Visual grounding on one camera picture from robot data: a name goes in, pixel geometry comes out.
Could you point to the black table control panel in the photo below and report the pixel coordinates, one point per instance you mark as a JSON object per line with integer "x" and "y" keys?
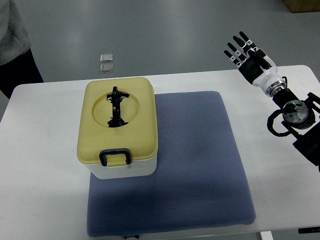
{"x": 309, "y": 230}

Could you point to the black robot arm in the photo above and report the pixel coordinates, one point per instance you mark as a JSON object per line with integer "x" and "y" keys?
{"x": 300, "y": 121}

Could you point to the white storage box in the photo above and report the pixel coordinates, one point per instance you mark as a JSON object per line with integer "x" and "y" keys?
{"x": 136, "y": 169}

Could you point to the blue padded mat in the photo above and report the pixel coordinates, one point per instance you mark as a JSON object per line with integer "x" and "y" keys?
{"x": 199, "y": 181}

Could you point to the person in grey sweater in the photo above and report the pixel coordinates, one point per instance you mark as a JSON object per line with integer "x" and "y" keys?
{"x": 17, "y": 64}

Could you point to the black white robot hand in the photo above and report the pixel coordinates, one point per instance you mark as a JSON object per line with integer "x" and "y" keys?
{"x": 255, "y": 65}

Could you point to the upper metal floor plate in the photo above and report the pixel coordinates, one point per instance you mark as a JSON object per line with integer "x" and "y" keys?
{"x": 107, "y": 57}

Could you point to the yellow box lid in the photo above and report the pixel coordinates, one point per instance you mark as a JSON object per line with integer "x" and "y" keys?
{"x": 118, "y": 123}

